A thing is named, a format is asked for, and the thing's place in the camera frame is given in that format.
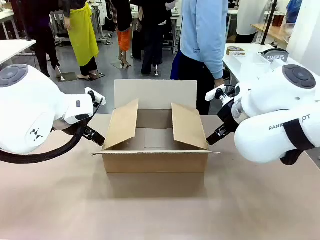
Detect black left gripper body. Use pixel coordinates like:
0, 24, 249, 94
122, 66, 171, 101
79, 121, 91, 138

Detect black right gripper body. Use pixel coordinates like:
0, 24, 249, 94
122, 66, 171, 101
216, 99, 238, 133

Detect brown cardboard box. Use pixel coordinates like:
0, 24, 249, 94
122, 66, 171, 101
91, 79, 221, 174

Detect person's left forearm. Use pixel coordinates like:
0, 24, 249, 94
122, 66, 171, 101
199, 37, 225, 80

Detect clear plastic container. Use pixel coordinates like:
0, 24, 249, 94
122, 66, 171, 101
228, 52, 272, 76

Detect long white side table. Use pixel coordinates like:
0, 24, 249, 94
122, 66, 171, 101
221, 43, 320, 87

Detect grey Campus bag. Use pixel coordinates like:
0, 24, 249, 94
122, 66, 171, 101
258, 48, 290, 63

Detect person in light blue sweater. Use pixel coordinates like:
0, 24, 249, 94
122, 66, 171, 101
170, 0, 230, 116

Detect mannequin with yellow apron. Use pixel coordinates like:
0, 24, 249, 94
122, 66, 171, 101
58, 0, 106, 82

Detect wooden work table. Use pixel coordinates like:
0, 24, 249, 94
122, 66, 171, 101
251, 23, 295, 47

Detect mannequin with orange skirt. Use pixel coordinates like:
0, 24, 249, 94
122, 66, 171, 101
107, 0, 134, 70

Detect person in white shirt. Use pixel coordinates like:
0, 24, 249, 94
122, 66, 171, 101
234, 0, 272, 45

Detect black tripod pole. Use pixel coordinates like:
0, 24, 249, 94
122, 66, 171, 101
259, 0, 280, 46

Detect mannequin in dark purple clothes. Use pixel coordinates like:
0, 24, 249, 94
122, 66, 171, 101
11, 0, 66, 82

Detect brown jars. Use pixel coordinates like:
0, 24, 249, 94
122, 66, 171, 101
271, 12, 286, 28

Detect mannequin in black clothes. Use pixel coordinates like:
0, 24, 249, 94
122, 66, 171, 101
131, 0, 177, 76

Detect small white table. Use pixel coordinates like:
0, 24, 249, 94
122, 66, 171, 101
0, 39, 38, 66

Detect person in blue jacket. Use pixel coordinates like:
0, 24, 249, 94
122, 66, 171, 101
284, 0, 303, 25

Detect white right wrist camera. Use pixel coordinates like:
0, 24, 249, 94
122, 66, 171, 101
205, 84, 227, 102

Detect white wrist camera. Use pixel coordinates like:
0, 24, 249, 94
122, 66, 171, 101
205, 84, 227, 102
84, 86, 107, 106

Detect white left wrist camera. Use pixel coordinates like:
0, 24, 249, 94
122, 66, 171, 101
84, 86, 107, 106

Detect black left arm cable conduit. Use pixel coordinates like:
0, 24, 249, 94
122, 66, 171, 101
0, 97, 104, 165

